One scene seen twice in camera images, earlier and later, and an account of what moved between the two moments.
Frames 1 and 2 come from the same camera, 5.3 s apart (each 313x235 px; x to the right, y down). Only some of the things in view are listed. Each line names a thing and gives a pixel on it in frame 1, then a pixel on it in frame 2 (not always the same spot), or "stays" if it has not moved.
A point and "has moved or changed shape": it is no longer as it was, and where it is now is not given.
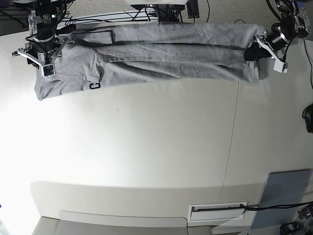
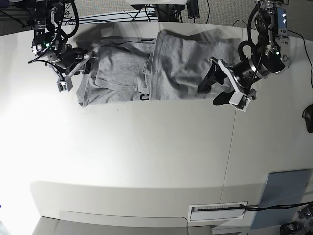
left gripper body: x=44 y=53 to x=66 y=56
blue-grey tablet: x=281 y=188 stays
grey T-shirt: x=121 y=55 has moved or changed shape
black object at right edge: x=307 y=115 stays
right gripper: x=273 y=40 to x=242 y=75
